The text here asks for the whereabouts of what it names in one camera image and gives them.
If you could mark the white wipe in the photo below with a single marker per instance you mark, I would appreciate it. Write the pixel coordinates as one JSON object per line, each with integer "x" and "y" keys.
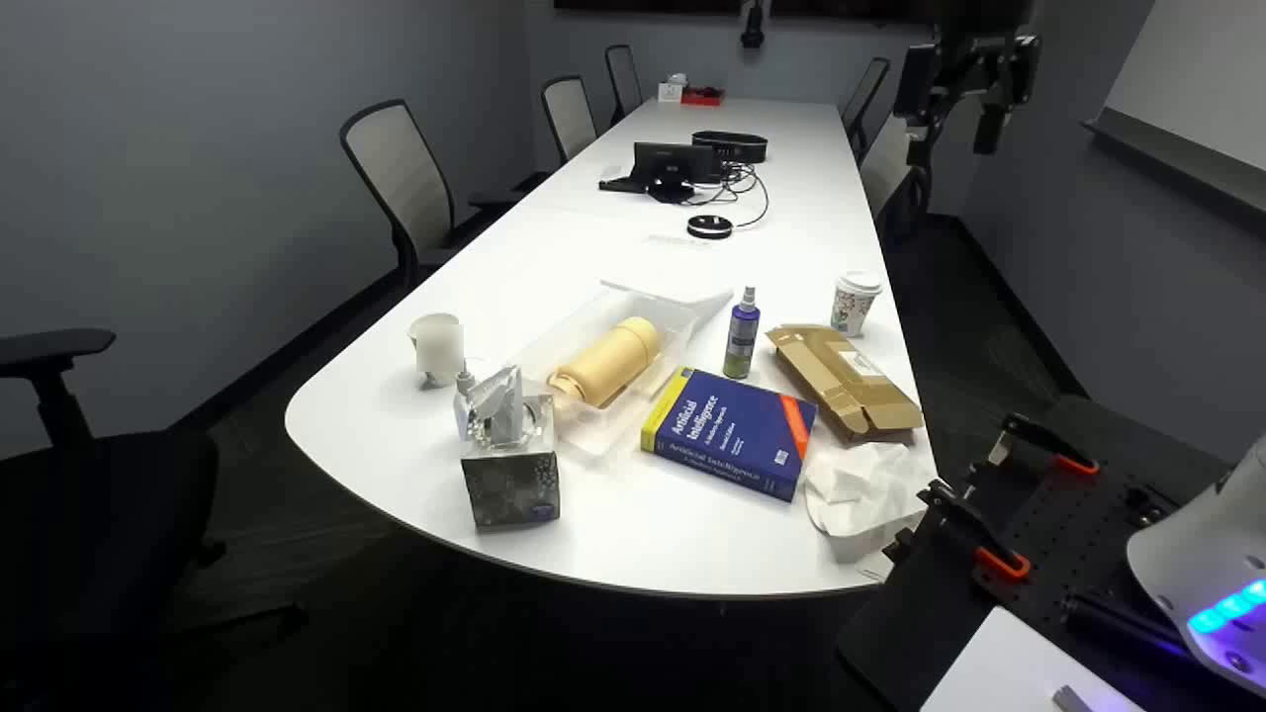
{"x": 863, "y": 501}

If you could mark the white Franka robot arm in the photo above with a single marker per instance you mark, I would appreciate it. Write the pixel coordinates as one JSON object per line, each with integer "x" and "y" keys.
{"x": 1210, "y": 561}

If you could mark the yellow cylindrical roll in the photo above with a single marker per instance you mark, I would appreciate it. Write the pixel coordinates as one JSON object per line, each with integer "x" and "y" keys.
{"x": 612, "y": 363}

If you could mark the clear plastic container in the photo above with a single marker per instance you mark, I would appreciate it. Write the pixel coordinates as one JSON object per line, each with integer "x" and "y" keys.
{"x": 691, "y": 311}

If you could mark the blue spray bottle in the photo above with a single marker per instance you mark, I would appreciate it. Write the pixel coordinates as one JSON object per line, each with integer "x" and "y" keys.
{"x": 742, "y": 339}

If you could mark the blue textbook with orange stripe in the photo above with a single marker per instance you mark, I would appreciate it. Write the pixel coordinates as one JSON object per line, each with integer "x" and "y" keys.
{"x": 727, "y": 433}

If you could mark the round black speaker puck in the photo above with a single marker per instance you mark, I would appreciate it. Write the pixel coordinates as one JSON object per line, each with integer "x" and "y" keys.
{"x": 711, "y": 227}

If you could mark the grey tissue box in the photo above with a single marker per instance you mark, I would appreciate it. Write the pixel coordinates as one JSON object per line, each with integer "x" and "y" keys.
{"x": 512, "y": 491}

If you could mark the black conference tablet stand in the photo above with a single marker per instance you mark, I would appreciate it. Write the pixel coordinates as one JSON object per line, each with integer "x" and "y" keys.
{"x": 657, "y": 166}

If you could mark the white patterned paper cup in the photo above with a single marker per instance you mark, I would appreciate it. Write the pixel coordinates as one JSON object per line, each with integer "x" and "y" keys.
{"x": 438, "y": 350}

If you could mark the open brown cardboard box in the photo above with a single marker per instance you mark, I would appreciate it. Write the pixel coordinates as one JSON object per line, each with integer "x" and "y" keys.
{"x": 846, "y": 384}

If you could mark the lidded white coffee cup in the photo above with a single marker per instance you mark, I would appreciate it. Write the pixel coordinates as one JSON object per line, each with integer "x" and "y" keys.
{"x": 852, "y": 311}

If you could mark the black box device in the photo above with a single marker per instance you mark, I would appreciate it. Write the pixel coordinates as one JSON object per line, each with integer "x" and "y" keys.
{"x": 731, "y": 143}

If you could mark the mesh back office chair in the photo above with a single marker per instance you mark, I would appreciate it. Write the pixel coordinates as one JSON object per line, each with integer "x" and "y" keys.
{"x": 569, "y": 115}
{"x": 400, "y": 166}
{"x": 868, "y": 93}
{"x": 888, "y": 165}
{"x": 623, "y": 77}

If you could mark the small red object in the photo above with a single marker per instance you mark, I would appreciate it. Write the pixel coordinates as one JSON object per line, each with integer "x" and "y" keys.
{"x": 703, "y": 98}

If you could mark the small white box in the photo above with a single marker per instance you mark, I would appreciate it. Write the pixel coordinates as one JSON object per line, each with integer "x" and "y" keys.
{"x": 669, "y": 90}

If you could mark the black clamp with orange tips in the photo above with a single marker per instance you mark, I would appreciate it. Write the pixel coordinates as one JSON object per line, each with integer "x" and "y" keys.
{"x": 979, "y": 538}

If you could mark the white paper sheet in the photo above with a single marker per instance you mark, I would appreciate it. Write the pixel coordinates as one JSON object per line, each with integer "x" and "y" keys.
{"x": 1009, "y": 674}

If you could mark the black robot mounting board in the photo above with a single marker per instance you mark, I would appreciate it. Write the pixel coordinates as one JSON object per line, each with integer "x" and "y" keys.
{"x": 1095, "y": 529}

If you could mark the black padded armchair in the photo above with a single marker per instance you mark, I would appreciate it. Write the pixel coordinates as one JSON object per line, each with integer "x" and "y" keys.
{"x": 94, "y": 529}

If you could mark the black camera on stand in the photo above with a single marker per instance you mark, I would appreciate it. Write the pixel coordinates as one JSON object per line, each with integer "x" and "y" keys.
{"x": 972, "y": 64}

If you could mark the wall whiteboard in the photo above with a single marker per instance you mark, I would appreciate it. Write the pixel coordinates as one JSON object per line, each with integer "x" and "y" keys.
{"x": 1193, "y": 79}

